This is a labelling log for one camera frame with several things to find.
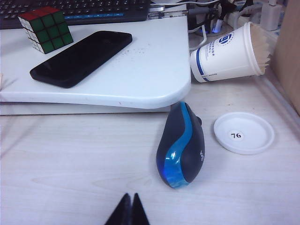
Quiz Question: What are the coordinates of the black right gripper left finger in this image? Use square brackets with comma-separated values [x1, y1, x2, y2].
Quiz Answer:
[104, 193, 133, 225]

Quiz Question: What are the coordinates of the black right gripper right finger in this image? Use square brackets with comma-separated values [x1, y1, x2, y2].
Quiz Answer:
[132, 193, 150, 225]

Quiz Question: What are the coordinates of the wooden stick bundle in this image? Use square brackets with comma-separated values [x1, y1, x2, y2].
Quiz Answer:
[249, 23, 272, 71]

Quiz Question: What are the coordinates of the blue and black mouse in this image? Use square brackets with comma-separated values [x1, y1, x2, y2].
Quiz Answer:
[156, 101, 204, 189]

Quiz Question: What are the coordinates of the white desk riser platform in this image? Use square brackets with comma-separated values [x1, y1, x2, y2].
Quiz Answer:
[0, 15, 192, 116]

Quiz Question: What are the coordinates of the white round lid marked 76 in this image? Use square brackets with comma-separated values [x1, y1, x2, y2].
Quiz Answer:
[213, 112, 275, 156]

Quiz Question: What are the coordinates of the black smartphone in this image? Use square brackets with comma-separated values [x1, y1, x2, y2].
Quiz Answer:
[30, 30, 133, 89]

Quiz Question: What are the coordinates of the white black device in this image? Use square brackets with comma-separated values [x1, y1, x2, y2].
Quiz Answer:
[189, 21, 264, 84]

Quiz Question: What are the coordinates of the rubik's cube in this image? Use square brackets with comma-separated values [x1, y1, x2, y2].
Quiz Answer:
[18, 6, 75, 54]

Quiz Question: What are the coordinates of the black computer keyboard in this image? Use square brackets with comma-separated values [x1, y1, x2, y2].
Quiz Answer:
[0, 0, 150, 30]

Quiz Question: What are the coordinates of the white power strip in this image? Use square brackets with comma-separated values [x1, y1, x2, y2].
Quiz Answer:
[225, 9, 265, 28]

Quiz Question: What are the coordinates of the brown cardboard box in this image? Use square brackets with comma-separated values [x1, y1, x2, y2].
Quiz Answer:
[273, 0, 300, 106]

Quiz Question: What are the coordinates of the white charger plug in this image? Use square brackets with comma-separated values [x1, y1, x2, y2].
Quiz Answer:
[260, 0, 282, 31]

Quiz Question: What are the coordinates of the white cable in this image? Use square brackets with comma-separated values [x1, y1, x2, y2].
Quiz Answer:
[188, 23, 210, 51]

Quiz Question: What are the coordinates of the silver cable connector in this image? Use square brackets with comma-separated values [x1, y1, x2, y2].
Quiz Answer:
[147, 4, 188, 21]

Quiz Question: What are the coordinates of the black cable bundle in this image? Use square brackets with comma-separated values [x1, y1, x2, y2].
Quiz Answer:
[187, 0, 225, 36]

